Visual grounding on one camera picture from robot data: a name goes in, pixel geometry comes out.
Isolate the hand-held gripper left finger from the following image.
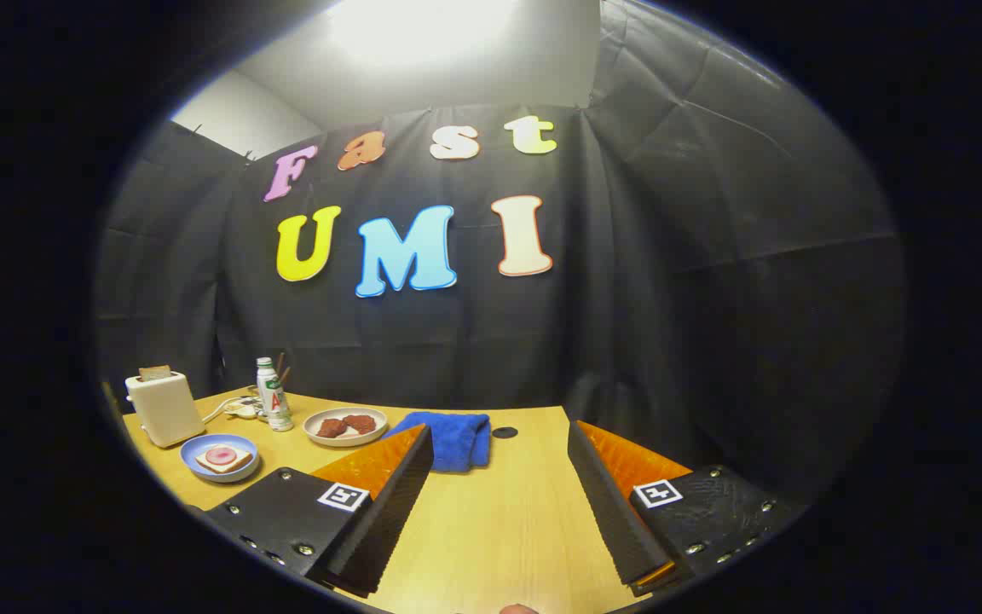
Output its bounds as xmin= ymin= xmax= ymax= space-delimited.
xmin=201 ymin=424 xmax=435 ymax=598

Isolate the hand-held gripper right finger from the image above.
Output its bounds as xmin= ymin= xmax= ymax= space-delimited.
xmin=567 ymin=420 xmax=790 ymax=598

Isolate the beige round plate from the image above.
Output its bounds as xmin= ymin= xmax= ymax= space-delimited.
xmin=303 ymin=407 xmax=389 ymax=448

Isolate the blue folded towel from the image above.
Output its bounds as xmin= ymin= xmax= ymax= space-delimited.
xmin=384 ymin=412 xmax=491 ymax=472

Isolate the bread slice under ham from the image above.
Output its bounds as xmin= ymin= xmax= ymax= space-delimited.
xmin=195 ymin=443 xmax=254 ymax=475

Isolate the white drink bottle green cap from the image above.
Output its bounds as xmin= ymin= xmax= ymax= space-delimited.
xmin=256 ymin=356 xmax=294 ymax=432

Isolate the black backdrop cloth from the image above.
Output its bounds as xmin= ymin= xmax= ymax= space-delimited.
xmin=92 ymin=0 xmax=911 ymax=513

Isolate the blue round plate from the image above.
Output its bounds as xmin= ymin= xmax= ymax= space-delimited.
xmin=180 ymin=434 xmax=261 ymax=484

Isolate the cream white toaster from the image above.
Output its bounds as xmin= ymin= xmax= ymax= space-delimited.
xmin=124 ymin=371 xmax=205 ymax=449

